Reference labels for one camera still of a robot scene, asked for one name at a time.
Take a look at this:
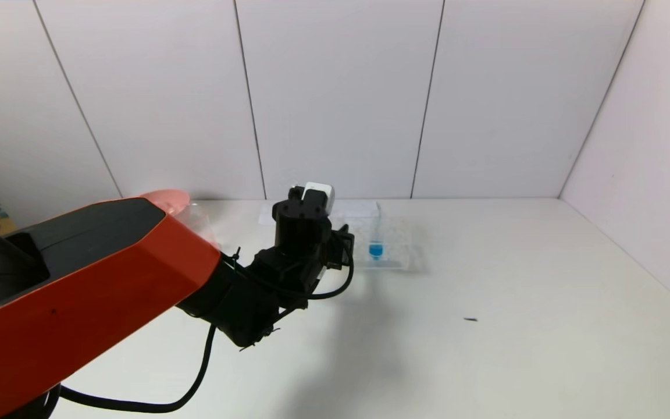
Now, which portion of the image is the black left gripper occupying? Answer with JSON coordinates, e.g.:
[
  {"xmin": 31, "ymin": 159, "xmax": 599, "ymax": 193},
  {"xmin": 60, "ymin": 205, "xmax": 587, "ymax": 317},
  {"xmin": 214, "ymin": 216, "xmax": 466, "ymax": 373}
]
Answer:
[{"xmin": 320, "ymin": 223, "xmax": 355, "ymax": 280}]

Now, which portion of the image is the test tube with blue pigment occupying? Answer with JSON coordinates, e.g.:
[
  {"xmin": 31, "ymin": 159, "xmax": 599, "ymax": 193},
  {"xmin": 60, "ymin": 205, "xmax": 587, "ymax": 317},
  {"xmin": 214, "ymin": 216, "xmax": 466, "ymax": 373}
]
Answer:
[{"xmin": 369, "ymin": 208, "xmax": 386, "ymax": 261}]

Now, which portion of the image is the clear acrylic test tube rack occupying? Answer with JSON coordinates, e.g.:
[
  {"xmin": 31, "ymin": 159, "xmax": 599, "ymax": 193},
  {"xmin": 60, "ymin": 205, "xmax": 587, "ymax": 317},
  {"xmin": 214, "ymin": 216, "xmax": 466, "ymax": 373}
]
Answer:
[{"xmin": 335, "ymin": 212, "xmax": 414, "ymax": 272}]

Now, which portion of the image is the clear glass beaker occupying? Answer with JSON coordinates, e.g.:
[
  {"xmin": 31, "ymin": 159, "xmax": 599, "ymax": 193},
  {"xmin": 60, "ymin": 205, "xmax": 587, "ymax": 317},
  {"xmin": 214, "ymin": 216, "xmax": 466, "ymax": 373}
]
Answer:
[{"xmin": 175, "ymin": 201, "xmax": 220, "ymax": 250}]

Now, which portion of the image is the white paper sheet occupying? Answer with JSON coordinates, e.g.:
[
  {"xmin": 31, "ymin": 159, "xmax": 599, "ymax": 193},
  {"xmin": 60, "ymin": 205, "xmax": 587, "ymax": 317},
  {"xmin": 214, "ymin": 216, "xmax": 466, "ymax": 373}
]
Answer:
[{"xmin": 259, "ymin": 201, "xmax": 382, "ymax": 226}]

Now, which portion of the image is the pink plastic bowl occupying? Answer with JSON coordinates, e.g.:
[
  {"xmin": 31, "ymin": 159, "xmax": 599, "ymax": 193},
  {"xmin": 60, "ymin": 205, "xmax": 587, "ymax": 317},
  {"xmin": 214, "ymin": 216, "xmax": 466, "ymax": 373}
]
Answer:
[{"xmin": 140, "ymin": 189, "xmax": 190, "ymax": 215}]

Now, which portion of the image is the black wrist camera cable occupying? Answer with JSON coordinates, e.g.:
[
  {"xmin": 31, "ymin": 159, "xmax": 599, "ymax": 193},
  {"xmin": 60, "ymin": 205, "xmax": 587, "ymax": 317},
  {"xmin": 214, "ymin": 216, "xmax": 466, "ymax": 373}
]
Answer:
[{"xmin": 236, "ymin": 247, "xmax": 354, "ymax": 301}]

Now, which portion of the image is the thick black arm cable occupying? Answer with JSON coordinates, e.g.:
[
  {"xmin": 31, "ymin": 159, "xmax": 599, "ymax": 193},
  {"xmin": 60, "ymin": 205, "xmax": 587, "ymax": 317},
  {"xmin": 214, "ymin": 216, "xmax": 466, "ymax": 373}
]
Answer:
[{"xmin": 59, "ymin": 325, "xmax": 217, "ymax": 414}]

